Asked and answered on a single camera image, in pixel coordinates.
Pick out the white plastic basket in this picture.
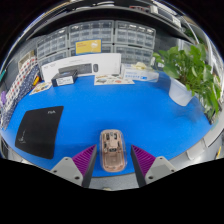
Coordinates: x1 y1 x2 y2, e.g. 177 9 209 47
18 49 36 69

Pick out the transparent pink computer mouse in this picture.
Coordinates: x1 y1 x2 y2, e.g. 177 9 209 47
99 129 128 173

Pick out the printed picture card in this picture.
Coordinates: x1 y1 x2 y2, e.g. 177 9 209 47
29 81 53 96
93 73 135 86

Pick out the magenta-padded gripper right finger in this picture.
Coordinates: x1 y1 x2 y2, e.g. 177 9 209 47
130 144 177 188

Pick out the long white keyboard box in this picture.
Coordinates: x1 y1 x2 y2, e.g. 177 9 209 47
42 53 122 83

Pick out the green potted plant white pot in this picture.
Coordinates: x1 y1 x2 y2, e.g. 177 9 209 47
153 43 222 124

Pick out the red white checked cloth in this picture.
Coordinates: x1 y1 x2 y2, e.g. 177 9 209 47
3 56 38 111

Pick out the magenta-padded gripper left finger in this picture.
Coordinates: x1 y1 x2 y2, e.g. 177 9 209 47
50 144 98 189

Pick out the dark wall shelf unit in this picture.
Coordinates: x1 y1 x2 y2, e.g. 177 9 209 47
26 0 201 44

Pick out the small purple object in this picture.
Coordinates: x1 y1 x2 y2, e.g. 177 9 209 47
0 90 8 106

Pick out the yellow box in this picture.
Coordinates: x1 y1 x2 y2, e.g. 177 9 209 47
75 39 102 55

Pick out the black mouse pad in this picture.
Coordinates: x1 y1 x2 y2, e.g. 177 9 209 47
14 105 65 160

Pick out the white box with blue print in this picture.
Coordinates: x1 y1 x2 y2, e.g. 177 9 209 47
120 63 160 83

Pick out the white metal rack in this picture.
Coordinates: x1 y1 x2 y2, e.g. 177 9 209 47
179 13 224 84

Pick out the small black box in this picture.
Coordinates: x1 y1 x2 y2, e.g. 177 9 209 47
51 69 79 88

